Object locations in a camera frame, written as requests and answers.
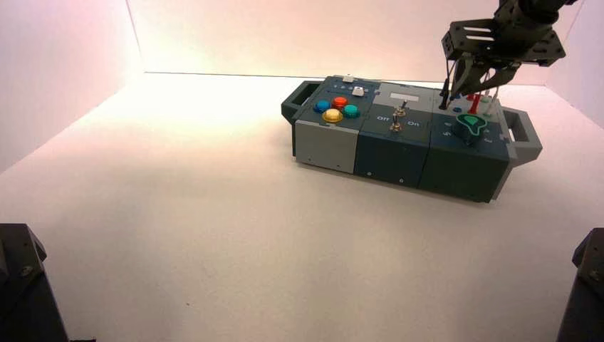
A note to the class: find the yellow push button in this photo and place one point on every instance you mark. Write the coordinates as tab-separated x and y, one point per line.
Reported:
332	115

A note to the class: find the small pale display window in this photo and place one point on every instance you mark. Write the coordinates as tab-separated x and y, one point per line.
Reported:
404	97

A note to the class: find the blue push button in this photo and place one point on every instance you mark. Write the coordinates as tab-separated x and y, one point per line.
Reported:
322	106

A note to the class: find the metal toggle switch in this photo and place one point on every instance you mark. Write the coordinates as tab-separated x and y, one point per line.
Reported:
396	126
401	110

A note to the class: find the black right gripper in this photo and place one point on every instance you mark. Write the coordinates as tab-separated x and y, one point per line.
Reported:
519	45

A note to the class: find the green push button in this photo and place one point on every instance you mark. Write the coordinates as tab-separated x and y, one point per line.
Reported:
351	111

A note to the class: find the white slider knob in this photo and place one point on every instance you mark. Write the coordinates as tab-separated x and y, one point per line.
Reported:
358	91
348	79

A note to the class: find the red push button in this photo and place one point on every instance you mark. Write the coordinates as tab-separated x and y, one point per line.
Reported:
339	102

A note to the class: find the green rotary knob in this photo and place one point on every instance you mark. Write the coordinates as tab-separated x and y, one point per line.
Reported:
469	127

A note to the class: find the teal and grey control box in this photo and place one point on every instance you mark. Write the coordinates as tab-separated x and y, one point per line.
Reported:
391	156

